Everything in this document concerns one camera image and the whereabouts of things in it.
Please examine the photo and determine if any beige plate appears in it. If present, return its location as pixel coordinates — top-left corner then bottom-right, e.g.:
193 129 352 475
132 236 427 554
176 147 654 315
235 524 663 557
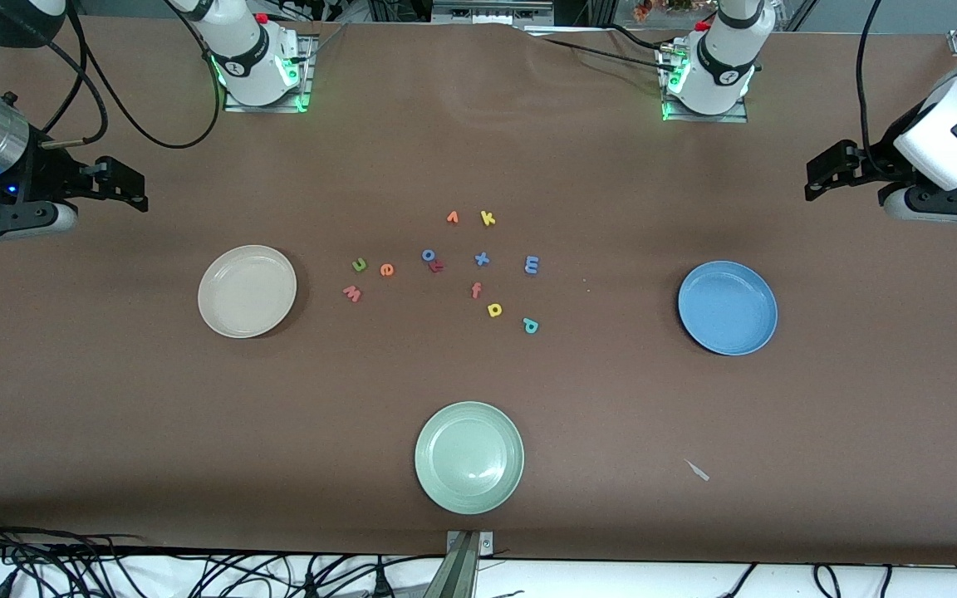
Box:
197 244 298 340

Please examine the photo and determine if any blue plate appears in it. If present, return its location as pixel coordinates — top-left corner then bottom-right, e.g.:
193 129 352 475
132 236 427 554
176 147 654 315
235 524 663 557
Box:
677 260 779 357

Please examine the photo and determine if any orange decorative foliage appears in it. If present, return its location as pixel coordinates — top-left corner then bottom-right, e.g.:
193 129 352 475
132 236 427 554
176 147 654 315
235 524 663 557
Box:
632 0 699 22

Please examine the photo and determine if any brown table cover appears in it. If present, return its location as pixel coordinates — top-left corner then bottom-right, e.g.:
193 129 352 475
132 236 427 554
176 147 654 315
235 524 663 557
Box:
0 15 957 567

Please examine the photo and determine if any pale green plate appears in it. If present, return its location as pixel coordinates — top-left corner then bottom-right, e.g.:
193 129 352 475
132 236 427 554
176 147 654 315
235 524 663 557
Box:
414 401 526 516

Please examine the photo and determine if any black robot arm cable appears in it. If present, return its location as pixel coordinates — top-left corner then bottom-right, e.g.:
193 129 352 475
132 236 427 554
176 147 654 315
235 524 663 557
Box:
38 0 223 152
855 0 895 167

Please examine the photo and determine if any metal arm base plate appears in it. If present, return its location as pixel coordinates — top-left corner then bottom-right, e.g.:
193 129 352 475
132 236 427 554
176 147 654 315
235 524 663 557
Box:
223 33 319 114
660 37 750 125

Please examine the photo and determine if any thin black base cable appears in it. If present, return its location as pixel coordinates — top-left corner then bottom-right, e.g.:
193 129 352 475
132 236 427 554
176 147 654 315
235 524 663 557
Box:
520 23 687 76

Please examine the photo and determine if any aluminium frame beam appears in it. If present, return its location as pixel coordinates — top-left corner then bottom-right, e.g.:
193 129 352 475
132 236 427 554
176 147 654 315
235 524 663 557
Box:
431 0 554 26

